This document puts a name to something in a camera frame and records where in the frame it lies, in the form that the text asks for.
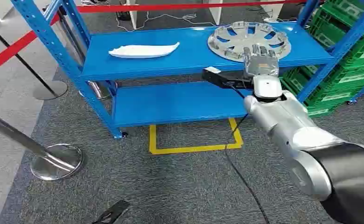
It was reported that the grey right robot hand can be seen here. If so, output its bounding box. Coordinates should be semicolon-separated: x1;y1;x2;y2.
243;44;280;78

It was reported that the silver wheel hubcap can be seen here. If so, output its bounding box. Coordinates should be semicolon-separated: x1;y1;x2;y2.
207;21;292;63

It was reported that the white table leg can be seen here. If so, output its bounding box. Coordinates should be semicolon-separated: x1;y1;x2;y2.
208;0;224;26
126;0;139;30

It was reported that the blue metal shelf rack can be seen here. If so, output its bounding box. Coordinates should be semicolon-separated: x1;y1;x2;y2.
10;0;364;140

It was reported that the red barrier belt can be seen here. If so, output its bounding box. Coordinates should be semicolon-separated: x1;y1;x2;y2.
0;14;61;78
76;0;308;14

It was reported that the white plastic trim part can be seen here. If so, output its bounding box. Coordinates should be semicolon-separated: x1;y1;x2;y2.
108;42;181;59

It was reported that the black stanchion with grey base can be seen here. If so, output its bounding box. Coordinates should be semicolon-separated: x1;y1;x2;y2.
0;19;69;101

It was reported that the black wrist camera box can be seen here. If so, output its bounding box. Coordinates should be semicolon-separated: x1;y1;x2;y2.
201;66;254;91

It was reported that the black camera cable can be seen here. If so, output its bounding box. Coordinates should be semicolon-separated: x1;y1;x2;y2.
224;81;271;224

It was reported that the white floor cable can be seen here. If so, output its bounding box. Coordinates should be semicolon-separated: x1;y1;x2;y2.
115;12;217;32

